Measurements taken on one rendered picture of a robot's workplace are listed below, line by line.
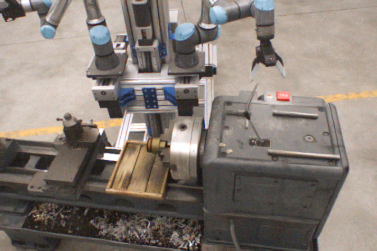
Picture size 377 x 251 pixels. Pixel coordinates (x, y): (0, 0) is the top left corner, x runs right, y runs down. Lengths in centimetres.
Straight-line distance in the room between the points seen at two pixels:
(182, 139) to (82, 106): 240
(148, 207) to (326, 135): 98
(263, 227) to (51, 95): 298
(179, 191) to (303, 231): 65
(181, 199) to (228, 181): 34
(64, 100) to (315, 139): 300
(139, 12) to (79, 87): 221
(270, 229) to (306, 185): 41
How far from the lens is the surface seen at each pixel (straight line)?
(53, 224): 224
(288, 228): 179
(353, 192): 302
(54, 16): 199
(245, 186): 150
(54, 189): 188
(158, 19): 211
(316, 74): 409
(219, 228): 184
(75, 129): 188
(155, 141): 166
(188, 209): 183
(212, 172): 143
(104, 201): 196
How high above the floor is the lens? 232
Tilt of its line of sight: 45 degrees down
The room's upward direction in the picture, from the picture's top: 5 degrees counter-clockwise
